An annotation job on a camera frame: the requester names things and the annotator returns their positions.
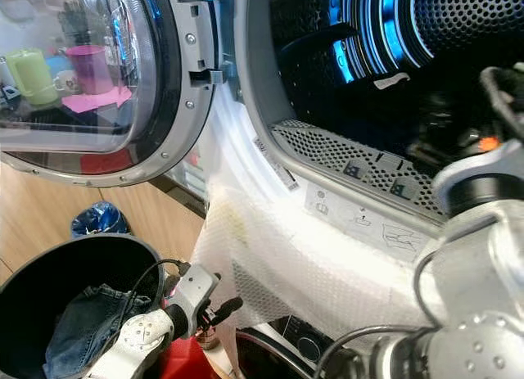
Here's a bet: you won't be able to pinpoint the black round laundry basket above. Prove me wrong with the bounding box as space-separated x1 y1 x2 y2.
0 233 174 379

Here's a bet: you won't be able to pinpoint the round glass machine door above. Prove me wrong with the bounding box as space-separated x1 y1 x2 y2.
0 0 226 187

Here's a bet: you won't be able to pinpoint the blue rubbish bag bin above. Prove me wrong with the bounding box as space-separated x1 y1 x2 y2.
70 201 130 237

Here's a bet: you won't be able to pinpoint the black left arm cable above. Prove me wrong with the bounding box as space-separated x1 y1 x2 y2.
119 259 186 355

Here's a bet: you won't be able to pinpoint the machine with black round door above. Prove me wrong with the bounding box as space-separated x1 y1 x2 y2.
233 318 346 379

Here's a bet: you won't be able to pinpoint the pink plastic jug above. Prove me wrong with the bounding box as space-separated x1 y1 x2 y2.
64 43 114 95

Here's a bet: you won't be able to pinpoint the green plastic jug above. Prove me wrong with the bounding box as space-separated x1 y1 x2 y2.
4 47 60 106

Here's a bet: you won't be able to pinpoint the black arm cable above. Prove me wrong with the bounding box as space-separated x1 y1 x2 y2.
119 259 186 355
315 252 447 379

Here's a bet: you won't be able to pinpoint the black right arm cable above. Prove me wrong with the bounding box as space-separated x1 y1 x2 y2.
315 252 447 379

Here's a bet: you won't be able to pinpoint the white fabric label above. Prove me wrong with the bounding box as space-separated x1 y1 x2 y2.
373 72 412 90

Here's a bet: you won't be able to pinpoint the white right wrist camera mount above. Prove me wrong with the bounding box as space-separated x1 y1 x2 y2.
432 138 524 193

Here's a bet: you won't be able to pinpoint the white mug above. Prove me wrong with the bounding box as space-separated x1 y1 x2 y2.
53 70 79 93

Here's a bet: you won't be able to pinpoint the white barcode sticker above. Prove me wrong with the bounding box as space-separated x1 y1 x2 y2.
252 138 298 192

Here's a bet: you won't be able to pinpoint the white front-load laundry machine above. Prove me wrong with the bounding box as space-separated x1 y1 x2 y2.
188 0 524 372

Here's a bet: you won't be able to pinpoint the pink cloth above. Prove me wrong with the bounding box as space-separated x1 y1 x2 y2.
61 86 133 114

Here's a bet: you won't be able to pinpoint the red plastic container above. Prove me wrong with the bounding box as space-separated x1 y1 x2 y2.
160 335 224 379

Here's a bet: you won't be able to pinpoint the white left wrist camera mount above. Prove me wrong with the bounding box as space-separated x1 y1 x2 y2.
168 263 222 314

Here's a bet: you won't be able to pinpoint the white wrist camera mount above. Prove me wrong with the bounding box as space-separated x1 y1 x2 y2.
168 263 222 314
432 138 524 193

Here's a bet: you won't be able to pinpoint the blue denim jeans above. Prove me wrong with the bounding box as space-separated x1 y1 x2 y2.
43 282 156 379

